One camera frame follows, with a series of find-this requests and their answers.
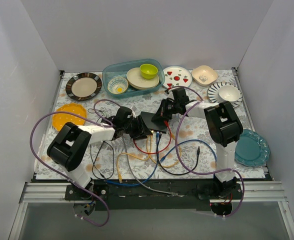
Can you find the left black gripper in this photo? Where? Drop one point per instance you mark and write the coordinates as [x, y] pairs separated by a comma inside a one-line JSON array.
[[139, 125]]

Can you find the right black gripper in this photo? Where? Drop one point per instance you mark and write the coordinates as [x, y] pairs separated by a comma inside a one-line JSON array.
[[162, 111]]

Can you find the black network switch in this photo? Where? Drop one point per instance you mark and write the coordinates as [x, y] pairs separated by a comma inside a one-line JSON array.
[[156, 126]]

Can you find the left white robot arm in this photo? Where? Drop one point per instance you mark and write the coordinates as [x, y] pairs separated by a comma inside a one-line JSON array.
[[69, 146]]

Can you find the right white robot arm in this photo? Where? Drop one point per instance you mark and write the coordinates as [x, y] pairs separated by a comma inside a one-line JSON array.
[[224, 128]]

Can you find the floral table mat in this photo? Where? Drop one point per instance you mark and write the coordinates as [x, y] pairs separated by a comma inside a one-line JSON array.
[[141, 164]]

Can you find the white plate red shapes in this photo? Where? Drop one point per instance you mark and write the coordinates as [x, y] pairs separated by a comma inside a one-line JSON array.
[[176, 76]]

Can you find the beige plate stack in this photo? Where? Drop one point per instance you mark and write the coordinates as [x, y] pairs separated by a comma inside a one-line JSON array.
[[135, 79]]

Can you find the lime green bowl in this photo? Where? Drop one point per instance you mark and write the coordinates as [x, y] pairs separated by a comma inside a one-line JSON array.
[[148, 71]]

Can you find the blue patterned small bowl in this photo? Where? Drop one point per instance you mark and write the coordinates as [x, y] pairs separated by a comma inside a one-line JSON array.
[[118, 85]]

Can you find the blue striped plate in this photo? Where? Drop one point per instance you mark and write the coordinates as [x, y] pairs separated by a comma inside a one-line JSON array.
[[212, 92]]

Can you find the beige square panda bowl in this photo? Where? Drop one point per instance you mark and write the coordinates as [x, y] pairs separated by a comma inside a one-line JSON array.
[[204, 75]]

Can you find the teal plastic basin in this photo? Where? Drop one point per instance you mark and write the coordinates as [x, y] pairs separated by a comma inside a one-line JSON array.
[[121, 69]]

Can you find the white bowl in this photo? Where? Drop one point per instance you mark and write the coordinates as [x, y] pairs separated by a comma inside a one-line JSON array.
[[229, 93]]

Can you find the brown rimmed plate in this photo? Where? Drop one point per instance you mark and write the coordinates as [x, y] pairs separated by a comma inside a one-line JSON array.
[[83, 86]]

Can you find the yellow dotted plate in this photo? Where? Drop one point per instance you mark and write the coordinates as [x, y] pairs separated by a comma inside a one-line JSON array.
[[60, 119]]

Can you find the teal scalloped plate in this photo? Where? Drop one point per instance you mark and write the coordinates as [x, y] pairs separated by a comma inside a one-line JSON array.
[[252, 150]]

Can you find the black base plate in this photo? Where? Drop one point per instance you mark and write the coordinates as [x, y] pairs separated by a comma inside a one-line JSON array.
[[193, 194]]

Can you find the aluminium frame rail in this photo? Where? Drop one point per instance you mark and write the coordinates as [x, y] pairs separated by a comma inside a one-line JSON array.
[[54, 192]]

